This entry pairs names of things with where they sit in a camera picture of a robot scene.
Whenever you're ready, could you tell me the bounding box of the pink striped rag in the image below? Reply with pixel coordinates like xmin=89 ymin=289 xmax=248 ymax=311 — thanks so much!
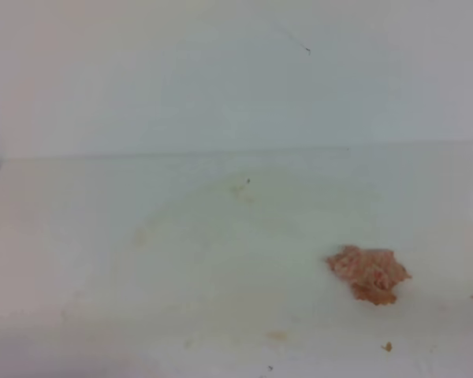
xmin=326 ymin=245 xmax=412 ymax=306

